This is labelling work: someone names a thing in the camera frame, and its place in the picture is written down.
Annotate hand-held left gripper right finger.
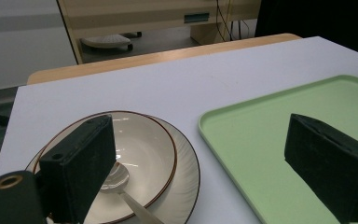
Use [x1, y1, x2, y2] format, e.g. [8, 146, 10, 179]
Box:
[283, 113, 358, 224]

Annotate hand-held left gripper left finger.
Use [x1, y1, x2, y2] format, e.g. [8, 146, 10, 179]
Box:
[38, 114, 117, 224]

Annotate metal spoon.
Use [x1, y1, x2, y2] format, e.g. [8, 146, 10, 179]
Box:
[99, 161, 166, 224]

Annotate light green tray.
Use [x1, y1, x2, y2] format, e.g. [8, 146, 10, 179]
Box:
[198, 74, 358, 224]

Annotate white bowl with brown rim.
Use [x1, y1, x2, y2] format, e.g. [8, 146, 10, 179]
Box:
[32, 110, 178, 224]

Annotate white ribbed plate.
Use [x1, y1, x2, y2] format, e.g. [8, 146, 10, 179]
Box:
[25, 116, 201, 224]

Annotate wooden table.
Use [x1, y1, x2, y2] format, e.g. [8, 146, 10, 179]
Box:
[26, 33, 302, 86]

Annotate black curtain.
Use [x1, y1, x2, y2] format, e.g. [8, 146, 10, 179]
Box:
[255, 0, 358, 60]

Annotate beige cabinet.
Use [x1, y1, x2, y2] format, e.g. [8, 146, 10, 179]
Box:
[56, 0, 262, 65]

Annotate black cables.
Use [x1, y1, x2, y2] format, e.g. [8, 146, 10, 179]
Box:
[214, 0, 251, 43]

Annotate yellow cable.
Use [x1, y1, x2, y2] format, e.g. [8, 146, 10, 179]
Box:
[220, 0, 233, 42]

